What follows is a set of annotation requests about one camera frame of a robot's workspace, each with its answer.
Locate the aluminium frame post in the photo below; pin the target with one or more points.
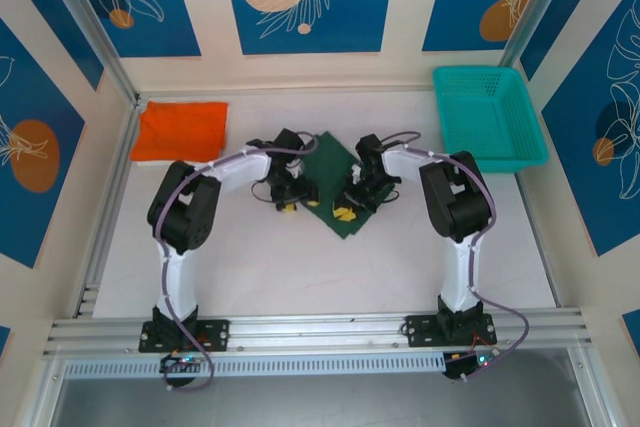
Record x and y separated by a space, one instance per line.
535 12
90 22

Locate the teal plastic basket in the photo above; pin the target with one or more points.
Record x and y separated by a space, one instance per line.
495 107

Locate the aluminium table side rail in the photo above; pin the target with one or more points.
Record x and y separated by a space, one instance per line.
530 217
117 187

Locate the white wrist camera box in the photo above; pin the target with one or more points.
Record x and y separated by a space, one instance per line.
295 169
356 174

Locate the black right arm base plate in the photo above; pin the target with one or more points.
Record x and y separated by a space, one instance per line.
420 329

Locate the dark green t-shirt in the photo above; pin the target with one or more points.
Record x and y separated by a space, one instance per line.
330 167

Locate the grey metal plate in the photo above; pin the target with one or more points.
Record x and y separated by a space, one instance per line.
320 402

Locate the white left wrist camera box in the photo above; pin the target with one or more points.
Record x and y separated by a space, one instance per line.
295 169

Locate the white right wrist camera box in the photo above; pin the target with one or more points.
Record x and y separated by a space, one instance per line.
356 174

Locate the aluminium mounting rail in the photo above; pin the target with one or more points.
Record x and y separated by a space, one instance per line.
320 329

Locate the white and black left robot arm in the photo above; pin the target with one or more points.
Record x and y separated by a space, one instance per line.
182 207

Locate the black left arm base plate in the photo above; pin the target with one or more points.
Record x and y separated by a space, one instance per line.
217 332

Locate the folded orange t-shirt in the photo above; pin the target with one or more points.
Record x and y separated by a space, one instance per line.
180 132

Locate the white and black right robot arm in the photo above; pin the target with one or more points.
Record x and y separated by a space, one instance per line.
460 202

